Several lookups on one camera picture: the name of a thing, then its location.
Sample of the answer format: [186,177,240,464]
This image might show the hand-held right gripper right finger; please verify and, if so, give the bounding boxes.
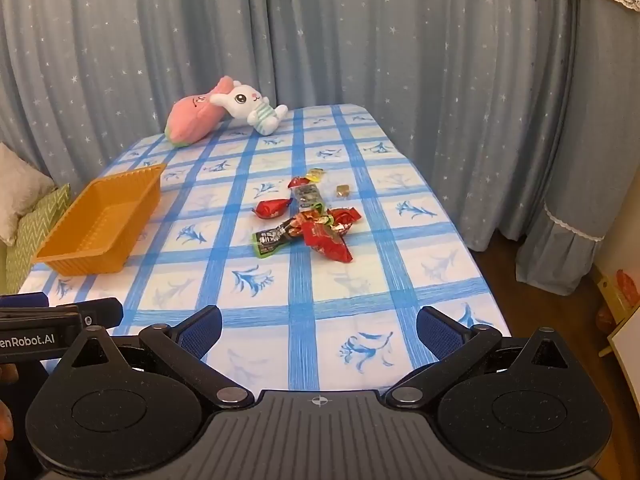
[385,305,576,408]

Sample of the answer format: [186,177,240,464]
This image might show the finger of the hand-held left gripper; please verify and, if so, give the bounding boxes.
[0,293,49,311]
[56,297,124,331]

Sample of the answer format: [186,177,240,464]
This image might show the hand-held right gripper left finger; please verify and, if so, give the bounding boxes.
[57,305,256,408]

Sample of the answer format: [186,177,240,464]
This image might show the orange plastic tray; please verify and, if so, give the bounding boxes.
[32,162,168,277]

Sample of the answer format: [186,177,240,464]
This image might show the dark snack packet green ends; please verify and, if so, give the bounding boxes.
[251,218,303,259]

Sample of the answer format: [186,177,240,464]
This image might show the large red snack packet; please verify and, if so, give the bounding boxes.
[301,221,354,264]

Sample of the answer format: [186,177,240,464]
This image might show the red orange foil candy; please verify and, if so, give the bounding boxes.
[327,207,362,236]

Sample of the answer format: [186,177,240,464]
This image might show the person's left hand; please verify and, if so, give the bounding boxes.
[0,364,20,461]

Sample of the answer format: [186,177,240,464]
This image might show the green zigzag cushion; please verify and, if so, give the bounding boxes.
[5,183,72,295]

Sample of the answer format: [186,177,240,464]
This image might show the blue checked tablecloth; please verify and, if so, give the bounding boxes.
[17,104,511,396]

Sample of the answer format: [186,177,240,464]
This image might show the beige cushion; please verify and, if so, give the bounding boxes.
[0,142,56,247]

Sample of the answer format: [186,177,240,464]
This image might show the yellow toy box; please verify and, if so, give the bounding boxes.
[597,269,640,316]

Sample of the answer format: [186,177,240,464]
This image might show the white board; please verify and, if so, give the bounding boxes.
[607,310,640,391]

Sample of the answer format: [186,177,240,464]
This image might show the pink plush toy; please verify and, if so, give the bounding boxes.
[165,76,236,148]

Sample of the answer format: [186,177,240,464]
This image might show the blue lace-trimmed cover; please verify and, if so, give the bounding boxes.
[515,0,640,296]

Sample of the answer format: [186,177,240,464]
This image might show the white rabbit plush toy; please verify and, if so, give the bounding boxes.
[209,81,289,136]

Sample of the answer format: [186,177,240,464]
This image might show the blue star curtain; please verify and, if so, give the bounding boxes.
[0,0,271,201]
[262,0,581,253]

